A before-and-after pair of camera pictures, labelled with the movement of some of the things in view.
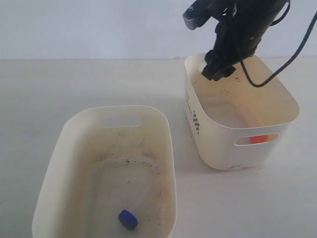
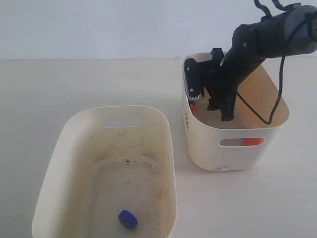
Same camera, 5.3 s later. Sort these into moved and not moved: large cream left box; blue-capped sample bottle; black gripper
Moved: black gripper
Not moved: blue-capped sample bottle; large cream left box
